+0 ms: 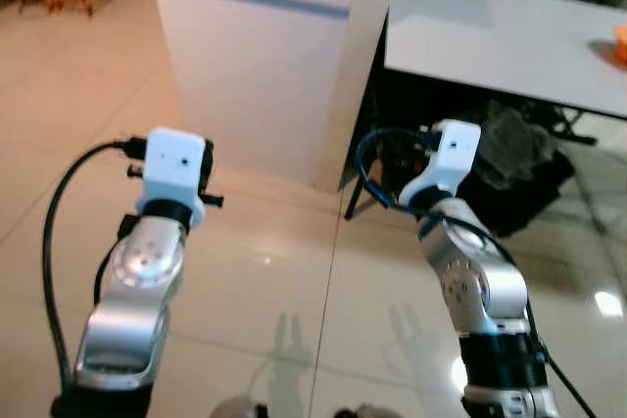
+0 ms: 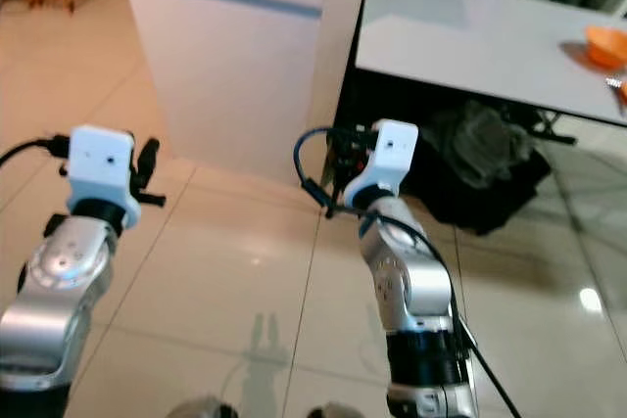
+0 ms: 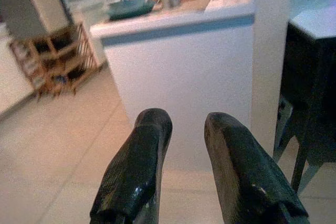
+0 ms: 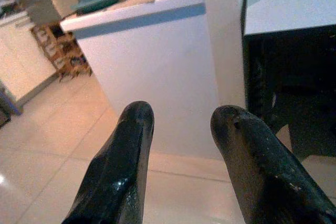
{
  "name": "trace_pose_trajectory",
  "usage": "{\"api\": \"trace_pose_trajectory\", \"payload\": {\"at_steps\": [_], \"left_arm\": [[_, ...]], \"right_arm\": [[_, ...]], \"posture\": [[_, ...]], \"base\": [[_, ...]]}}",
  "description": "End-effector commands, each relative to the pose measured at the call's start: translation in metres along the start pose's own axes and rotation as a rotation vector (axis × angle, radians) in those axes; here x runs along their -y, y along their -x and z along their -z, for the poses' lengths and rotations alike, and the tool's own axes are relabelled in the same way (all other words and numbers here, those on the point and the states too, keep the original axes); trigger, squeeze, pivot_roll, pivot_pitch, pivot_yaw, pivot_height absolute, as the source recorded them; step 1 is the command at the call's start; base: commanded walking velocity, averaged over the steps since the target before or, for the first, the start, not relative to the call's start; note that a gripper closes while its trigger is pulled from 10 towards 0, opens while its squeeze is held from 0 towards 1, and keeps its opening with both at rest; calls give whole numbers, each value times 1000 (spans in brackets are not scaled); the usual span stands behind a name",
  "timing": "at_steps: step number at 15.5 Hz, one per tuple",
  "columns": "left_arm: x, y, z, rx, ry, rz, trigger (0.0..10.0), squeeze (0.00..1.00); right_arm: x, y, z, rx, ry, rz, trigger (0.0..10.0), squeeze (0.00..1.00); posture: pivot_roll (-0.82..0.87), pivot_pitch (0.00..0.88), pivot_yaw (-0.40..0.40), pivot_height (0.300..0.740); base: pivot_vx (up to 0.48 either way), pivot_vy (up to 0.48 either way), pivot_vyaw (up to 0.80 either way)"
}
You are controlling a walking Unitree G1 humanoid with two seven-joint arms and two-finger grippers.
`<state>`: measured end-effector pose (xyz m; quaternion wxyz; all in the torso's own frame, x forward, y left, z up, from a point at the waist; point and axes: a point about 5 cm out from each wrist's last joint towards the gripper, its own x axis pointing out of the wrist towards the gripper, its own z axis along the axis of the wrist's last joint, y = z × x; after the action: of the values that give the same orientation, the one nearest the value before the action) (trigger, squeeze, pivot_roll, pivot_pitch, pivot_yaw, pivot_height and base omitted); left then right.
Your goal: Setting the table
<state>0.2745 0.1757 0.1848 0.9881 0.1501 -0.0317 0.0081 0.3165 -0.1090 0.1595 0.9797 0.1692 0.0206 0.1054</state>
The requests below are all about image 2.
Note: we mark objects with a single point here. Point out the white cabinet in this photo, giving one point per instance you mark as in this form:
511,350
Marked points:
225,66

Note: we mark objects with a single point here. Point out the black bag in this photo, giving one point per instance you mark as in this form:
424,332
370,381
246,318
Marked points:
485,173

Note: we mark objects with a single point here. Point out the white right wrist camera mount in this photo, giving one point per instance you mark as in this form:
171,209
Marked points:
387,159

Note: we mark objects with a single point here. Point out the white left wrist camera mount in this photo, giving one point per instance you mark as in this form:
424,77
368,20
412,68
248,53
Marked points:
100,168

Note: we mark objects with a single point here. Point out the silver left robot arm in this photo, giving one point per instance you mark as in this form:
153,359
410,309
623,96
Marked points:
59,281

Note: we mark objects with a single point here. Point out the grey table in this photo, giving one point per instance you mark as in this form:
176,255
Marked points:
470,36

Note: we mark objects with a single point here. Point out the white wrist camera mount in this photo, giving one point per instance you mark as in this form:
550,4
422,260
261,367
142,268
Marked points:
387,159
100,168

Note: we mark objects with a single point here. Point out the orange bowl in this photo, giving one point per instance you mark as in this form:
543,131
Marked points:
607,46

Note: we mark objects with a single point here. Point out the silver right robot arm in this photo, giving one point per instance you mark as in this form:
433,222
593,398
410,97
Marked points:
411,291

